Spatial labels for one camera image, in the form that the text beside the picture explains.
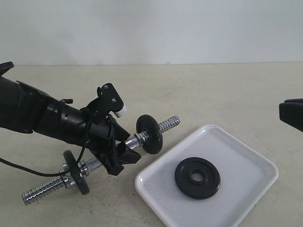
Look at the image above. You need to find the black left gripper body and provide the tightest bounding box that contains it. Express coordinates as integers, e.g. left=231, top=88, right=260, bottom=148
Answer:
left=80, top=99, right=130, bottom=161

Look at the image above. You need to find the chrome threaded dumbbell bar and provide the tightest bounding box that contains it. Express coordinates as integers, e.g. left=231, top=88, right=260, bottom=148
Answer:
left=22, top=116, right=180, bottom=205

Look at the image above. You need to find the black weight plate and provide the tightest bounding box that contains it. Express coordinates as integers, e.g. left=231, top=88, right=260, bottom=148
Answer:
left=174, top=157, right=221, bottom=200

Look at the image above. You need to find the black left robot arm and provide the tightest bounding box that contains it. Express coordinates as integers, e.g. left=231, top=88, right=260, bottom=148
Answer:
left=0, top=76, right=141, bottom=175

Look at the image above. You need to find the black weight plate left end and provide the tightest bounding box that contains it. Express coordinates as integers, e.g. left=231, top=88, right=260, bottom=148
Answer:
left=63, top=150, right=90, bottom=195

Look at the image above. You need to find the black weight plate end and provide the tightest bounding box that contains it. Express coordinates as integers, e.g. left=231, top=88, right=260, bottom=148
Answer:
left=63, top=150, right=90, bottom=195
left=136, top=114, right=163, bottom=155

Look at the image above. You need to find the black weight plate right end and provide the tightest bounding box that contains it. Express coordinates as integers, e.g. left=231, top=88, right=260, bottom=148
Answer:
left=136, top=114, right=163, bottom=155

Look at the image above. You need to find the chrome star collar nut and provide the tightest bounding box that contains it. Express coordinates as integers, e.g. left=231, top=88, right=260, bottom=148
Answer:
left=62, top=163, right=77, bottom=189

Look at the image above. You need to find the white square tray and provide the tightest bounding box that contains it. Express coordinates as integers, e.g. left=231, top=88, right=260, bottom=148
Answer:
left=134, top=124, right=278, bottom=227

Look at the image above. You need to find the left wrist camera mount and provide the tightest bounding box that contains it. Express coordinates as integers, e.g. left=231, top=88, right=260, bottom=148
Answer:
left=97, top=83, right=127, bottom=118

